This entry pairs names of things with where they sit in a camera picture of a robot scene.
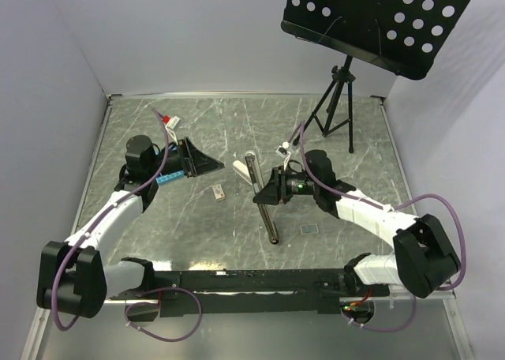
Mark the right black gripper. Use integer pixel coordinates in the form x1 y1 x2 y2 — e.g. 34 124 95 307
253 166 319 205

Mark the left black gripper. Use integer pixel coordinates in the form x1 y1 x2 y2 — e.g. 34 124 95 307
147 137 224 178

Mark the white stapler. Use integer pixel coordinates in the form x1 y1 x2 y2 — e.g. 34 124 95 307
232 160 252 185

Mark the long metal stapler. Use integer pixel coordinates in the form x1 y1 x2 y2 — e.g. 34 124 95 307
243 149 282 246

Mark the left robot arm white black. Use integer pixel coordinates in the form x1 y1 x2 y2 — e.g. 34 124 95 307
36 135 225 318

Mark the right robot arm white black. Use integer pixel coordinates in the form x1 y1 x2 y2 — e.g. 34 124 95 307
253 150 462 298

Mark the small tray of staples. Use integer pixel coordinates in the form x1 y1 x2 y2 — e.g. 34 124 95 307
301 224 319 234

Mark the small staple box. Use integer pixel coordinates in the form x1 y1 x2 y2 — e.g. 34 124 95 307
212 184 226 201

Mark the black tripod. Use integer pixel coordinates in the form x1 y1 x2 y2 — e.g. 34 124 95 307
303 55 356 153

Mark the black perforated music stand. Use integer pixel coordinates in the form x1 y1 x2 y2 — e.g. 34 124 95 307
281 0 471 81

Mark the blue studded base plate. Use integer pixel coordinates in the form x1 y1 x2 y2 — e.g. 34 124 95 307
155 171 185 186

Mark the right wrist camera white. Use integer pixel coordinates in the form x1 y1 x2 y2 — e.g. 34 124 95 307
275 141 291 171

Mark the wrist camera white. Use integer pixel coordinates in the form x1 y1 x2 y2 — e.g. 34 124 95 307
275 141 291 171
162 115 182 141

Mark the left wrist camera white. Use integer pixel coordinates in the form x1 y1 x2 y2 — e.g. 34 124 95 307
162 115 182 141

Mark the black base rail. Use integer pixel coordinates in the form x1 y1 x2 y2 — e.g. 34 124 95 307
110 268 390 317

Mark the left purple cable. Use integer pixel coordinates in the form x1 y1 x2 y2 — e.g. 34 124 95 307
53 107 206 343

